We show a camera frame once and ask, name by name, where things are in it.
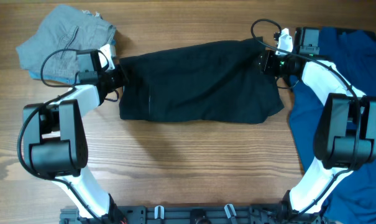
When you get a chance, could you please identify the grey folded shorts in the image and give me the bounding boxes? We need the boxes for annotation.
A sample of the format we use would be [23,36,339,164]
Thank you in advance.
[16,5,116,78]

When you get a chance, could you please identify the left black cable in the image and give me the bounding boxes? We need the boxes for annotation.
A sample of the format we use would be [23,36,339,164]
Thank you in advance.
[16,48,120,224]

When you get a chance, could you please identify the right black cable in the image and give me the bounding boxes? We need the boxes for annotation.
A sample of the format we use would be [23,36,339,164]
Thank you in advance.
[250,18,362,218]

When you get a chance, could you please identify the black cable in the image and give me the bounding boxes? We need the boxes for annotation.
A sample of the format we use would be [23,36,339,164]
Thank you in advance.
[16,48,120,224]
[250,18,362,218]

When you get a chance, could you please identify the black shorts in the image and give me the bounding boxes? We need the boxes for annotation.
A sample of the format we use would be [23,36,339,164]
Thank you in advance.
[119,39,284,124]

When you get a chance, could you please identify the blue polo shirt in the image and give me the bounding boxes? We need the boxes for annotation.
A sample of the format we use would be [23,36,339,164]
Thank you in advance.
[287,26,376,224]

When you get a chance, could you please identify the blue folded denim shorts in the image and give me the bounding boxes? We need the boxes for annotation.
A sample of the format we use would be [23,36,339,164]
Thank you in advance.
[43,39,116,85]

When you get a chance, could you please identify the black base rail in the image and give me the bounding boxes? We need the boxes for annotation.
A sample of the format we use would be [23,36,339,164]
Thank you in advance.
[59,203,331,224]

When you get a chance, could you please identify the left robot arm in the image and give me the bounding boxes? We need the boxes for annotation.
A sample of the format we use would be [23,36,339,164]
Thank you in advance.
[17,49,127,223]

